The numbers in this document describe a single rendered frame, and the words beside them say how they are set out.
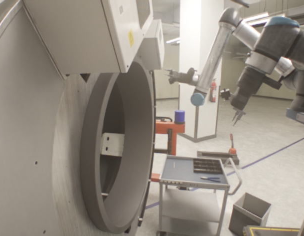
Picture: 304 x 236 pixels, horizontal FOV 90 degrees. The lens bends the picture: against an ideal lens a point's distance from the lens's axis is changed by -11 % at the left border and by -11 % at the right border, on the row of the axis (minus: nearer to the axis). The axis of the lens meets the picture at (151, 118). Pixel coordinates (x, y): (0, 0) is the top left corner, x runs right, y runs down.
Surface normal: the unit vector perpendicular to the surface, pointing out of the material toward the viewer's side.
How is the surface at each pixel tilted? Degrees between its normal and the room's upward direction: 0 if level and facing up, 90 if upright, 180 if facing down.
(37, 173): 90
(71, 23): 125
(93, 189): 89
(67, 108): 90
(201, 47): 90
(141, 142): 68
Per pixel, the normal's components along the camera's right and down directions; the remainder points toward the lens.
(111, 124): -0.20, 0.07
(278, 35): -0.57, 0.15
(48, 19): -0.17, 0.74
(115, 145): -0.21, -0.24
